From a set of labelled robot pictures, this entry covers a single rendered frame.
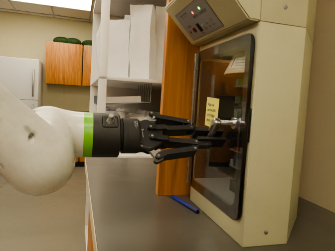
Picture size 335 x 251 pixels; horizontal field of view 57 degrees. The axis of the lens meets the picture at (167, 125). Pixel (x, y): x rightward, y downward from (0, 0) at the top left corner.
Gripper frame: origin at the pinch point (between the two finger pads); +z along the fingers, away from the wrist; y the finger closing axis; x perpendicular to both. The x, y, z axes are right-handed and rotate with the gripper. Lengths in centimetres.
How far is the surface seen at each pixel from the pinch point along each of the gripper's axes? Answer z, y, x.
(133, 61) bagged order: 2, 108, 65
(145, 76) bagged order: 10, 100, 69
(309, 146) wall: 48, 13, 20
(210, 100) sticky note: 4.1, 12.9, 0.8
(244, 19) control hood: 2.6, 12.4, -23.1
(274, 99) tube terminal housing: 10.1, 0.3, -13.2
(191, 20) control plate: -1.5, 29.4, -11.6
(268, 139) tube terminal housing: 9.4, -5.7, -7.2
